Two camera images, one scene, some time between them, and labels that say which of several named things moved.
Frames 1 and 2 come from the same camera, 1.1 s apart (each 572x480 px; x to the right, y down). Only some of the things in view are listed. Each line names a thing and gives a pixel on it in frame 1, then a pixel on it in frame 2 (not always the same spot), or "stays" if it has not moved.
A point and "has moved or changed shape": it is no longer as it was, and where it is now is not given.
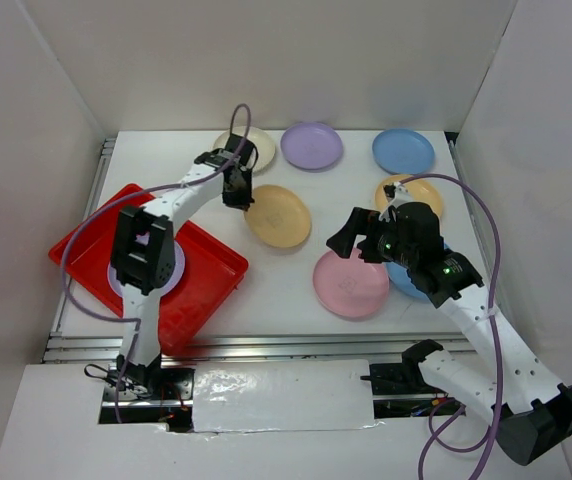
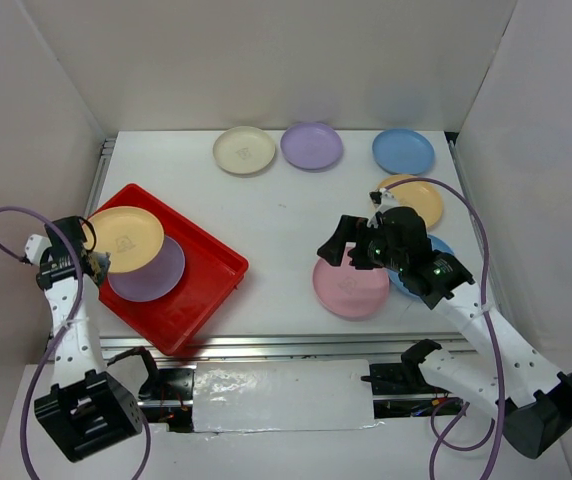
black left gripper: [242, 200] -> [104, 262]
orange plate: [278, 216] has moved or changed shape
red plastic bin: [206, 273] stays
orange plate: [417, 191] stays
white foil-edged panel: [282, 395] stays
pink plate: [349, 286] stays
